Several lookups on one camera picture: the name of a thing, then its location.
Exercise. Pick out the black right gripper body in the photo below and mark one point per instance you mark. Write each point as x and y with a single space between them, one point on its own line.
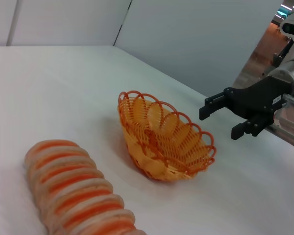
254 100

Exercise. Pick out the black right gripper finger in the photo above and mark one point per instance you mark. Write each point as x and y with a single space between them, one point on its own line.
210 106
254 126

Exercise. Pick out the orange woven plastic basket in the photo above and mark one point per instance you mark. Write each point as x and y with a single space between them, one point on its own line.
161 156

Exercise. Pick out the orange striped bread loaf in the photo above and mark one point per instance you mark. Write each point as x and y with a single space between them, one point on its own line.
76 191

